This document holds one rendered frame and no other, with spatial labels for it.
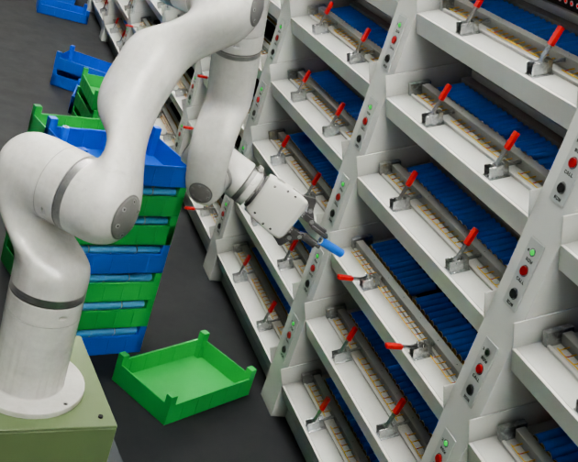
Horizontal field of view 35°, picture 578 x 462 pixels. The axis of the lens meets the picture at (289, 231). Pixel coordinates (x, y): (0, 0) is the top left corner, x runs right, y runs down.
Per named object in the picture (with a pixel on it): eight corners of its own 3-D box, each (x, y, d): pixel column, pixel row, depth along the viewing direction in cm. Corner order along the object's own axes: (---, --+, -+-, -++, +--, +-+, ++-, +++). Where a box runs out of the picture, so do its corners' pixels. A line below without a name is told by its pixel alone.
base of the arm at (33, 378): (-37, 413, 141) (-17, 313, 134) (-30, 344, 157) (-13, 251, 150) (86, 423, 148) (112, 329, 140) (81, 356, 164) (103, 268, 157)
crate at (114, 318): (37, 333, 219) (43, 304, 216) (9, 290, 233) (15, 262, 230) (147, 326, 237) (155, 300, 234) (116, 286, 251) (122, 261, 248)
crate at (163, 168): (72, 182, 204) (80, 149, 201) (40, 146, 218) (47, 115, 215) (187, 188, 223) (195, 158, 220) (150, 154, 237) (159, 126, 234)
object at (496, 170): (527, 241, 151) (531, 166, 145) (385, 116, 203) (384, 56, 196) (633, 216, 156) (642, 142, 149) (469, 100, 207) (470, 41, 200)
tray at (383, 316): (443, 427, 165) (443, 386, 161) (331, 267, 217) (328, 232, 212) (542, 400, 170) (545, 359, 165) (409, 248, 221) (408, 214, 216)
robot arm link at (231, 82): (241, 78, 158) (219, 215, 176) (267, 41, 170) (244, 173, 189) (192, 63, 158) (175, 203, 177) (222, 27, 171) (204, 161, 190)
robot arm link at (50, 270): (52, 318, 138) (85, 177, 129) (-39, 265, 144) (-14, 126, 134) (100, 293, 149) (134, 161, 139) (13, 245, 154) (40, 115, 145)
